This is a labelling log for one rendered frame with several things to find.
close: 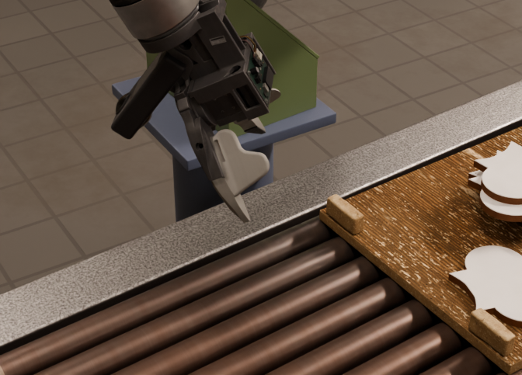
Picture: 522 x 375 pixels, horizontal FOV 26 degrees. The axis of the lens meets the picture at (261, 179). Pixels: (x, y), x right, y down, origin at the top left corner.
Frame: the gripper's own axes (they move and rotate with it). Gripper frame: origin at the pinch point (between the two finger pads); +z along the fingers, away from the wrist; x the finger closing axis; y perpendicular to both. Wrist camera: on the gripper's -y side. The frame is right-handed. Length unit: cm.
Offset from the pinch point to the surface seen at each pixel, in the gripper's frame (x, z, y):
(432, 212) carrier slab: 22.7, 29.3, 8.3
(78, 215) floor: 134, 80, -113
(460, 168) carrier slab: 33.2, 31.8, 11.5
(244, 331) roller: -0.2, 19.6, -11.5
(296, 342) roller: -1.4, 22.3, -6.0
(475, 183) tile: 22.6, 27.0, 15.0
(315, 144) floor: 175, 111, -60
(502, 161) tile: 26.1, 27.6, 18.7
